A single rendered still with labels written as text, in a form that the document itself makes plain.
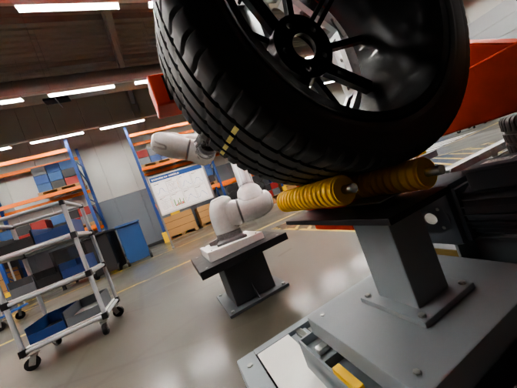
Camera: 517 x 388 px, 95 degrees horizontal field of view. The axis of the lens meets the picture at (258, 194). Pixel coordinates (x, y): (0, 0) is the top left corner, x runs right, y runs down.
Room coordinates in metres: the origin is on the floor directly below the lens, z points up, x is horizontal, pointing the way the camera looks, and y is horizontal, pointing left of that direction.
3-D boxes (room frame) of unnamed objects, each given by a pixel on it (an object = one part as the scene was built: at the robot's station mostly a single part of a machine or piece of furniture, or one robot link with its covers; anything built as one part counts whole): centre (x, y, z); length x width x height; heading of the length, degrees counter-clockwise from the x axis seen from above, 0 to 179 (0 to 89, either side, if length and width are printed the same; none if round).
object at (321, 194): (0.55, -0.11, 0.51); 0.29 x 0.06 x 0.06; 21
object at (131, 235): (5.73, 3.23, 0.49); 0.64 x 0.54 x 0.97; 29
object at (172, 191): (6.26, 1.83, 0.98); 1.50 x 0.50 x 1.95; 112
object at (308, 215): (0.54, -0.18, 0.45); 0.34 x 0.16 x 0.01; 21
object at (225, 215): (1.46, 0.24, 0.51); 0.18 x 0.16 x 0.22; 95
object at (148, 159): (10.91, 0.26, 2.30); 8.30 x 1.23 x 4.60; 112
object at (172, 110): (0.57, 0.11, 0.85); 0.09 x 0.08 x 0.07; 111
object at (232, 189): (8.12, 0.32, 0.55); 1.40 x 0.80 x 1.09; 114
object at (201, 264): (1.45, 0.26, 0.15); 0.50 x 0.50 x 0.30; 22
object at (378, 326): (0.53, -0.24, 0.32); 0.40 x 0.30 x 0.28; 111
